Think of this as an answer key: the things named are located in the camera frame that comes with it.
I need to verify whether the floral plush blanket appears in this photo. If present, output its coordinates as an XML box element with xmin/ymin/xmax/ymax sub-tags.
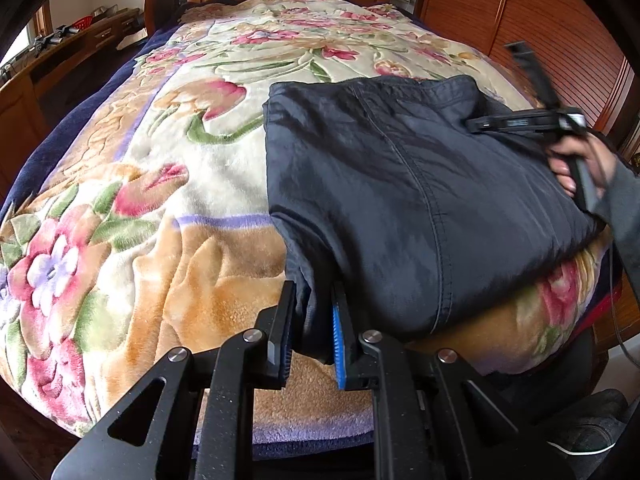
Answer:
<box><xmin>1</xmin><ymin>0</ymin><xmax>610</xmax><ymax>444</ymax></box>

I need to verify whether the dark navy jacket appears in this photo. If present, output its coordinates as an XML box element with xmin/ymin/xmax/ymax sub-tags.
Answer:
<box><xmin>264</xmin><ymin>76</ymin><xmax>599</xmax><ymax>356</ymax></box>

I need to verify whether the navy blue bed sheet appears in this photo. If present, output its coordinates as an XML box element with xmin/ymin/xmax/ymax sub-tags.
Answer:
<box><xmin>1</xmin><ymin>20</ymin><xmax>178</xmax><ymax>212</ymax></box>

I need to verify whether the wooden louvered wardrobe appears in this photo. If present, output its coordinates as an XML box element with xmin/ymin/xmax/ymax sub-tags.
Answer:
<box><xmin>414</xmin><ymin>0</ymin><xmax>639</xmax><ymax>144</ymax></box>

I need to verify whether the right forearm grey sleeve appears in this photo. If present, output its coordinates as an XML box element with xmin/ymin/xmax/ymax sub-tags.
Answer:
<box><xmin>596</xmin><ymin>160</ymin><xmax>640</xmax><ymax>299</ymax></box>

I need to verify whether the person's right hand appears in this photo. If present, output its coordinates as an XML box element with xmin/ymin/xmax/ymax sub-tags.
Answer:
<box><xmin>546</xmin><ymin>133</ymin><xmax>617</xmax><ymax>198</ymax></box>

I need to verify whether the long wooden desk cabinet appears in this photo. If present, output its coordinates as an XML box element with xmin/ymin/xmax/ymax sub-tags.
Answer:
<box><xmin>1</xmin><ymin>8</ymin><xmax>143</xmax><ymax>196</ymax></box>

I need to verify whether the black sneaker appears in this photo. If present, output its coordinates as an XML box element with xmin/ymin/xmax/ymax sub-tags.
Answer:
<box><xmin>547</xmin><ymin>389</ymin><xmax>639</xmax><ymax>479</ymax></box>

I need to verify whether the window with wooden frame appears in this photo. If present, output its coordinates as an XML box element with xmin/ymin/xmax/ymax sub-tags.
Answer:
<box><xmin>1</xmin><ymin>0</ymin><xmax>53</xmax><ymax>65</ymax></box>

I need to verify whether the red basket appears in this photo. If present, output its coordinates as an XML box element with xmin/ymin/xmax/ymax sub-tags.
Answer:
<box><xmin>72</xmin><ymin>15</ymin><xmax>93</xmax><ymax>30</ymax></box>

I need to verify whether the wooden chair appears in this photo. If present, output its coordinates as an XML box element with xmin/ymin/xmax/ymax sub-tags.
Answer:
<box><xmin>143</xmin><ymin>0</ymin><xmax>179</xmax><ymax>37</ymax></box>

